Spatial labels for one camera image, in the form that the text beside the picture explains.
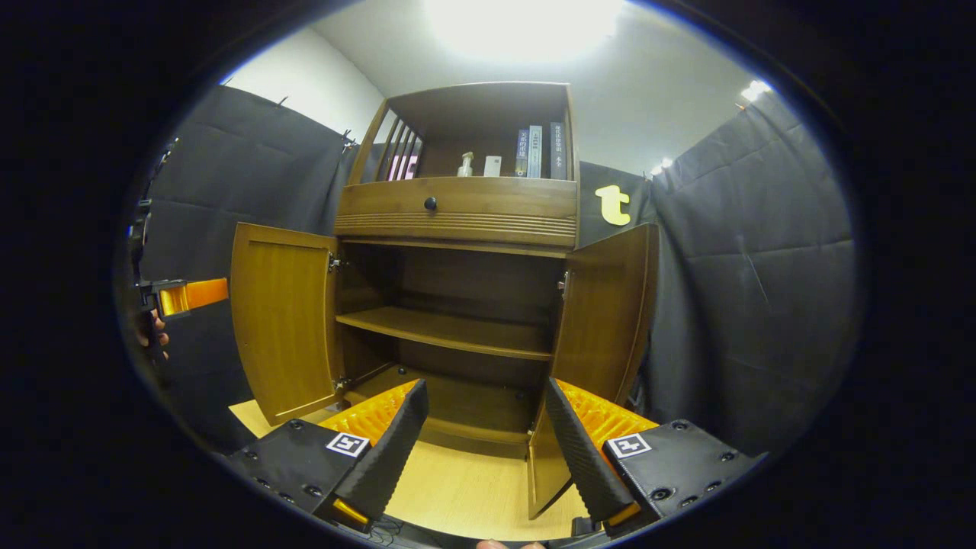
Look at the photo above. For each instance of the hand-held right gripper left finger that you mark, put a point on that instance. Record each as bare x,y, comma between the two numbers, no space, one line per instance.
389,457

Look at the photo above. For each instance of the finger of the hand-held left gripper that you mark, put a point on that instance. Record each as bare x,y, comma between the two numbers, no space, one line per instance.
198,295

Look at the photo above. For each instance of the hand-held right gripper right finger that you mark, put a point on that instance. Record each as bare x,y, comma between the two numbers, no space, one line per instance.
583,457

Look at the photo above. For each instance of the wooden cabinet door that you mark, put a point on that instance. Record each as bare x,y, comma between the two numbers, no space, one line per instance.
286,328
602,320

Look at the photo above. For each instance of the wooden double-door shoe cabinet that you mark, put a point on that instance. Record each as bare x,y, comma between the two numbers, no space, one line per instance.
457,229

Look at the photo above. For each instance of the metal door hinge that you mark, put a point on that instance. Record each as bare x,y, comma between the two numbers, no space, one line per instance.
341,384
335,264
563,286

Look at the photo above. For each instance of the wooden cabinet inner shelf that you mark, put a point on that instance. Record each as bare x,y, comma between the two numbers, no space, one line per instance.
450,332

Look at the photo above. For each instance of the wooden cabinet drawer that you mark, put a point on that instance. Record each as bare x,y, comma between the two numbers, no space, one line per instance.
496,202

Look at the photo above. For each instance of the black backdrop cloth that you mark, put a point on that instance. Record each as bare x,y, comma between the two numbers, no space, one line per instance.
762,290

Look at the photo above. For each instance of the round black drawer knob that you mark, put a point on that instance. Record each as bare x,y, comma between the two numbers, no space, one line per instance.
430,203

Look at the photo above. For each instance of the small white bottle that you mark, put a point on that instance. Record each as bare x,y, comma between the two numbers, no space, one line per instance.
465,165

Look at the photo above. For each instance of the dark upright book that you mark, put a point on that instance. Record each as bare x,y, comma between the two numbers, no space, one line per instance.
558,151
521,152

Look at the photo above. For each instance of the grey upright book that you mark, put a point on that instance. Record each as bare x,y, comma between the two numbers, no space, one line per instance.
534,152

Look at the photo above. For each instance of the small ceiling light panel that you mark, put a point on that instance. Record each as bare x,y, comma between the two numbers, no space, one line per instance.
755,91

